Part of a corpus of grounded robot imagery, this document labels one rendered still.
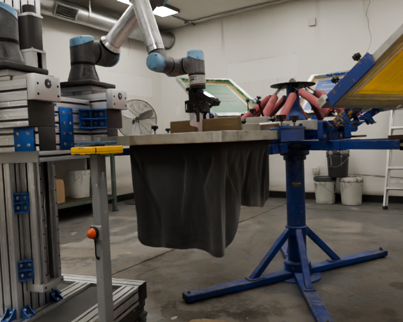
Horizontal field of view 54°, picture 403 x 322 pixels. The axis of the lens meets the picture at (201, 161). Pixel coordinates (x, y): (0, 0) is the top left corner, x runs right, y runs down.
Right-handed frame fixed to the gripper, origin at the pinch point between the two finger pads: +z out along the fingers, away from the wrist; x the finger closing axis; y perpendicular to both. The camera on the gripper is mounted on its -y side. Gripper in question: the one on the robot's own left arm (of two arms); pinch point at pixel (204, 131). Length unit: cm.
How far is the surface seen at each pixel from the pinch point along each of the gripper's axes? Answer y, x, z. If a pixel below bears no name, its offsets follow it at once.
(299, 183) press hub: -3, -107, 36
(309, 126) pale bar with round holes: -31, -49, 0
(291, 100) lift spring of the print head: -8, -88, -18
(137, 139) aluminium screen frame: 9.9, 32.7, 2.4
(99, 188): 12, 52, 19
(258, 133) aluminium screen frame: -28.0, 4.9, 2.9
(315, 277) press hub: -9, -111, 99
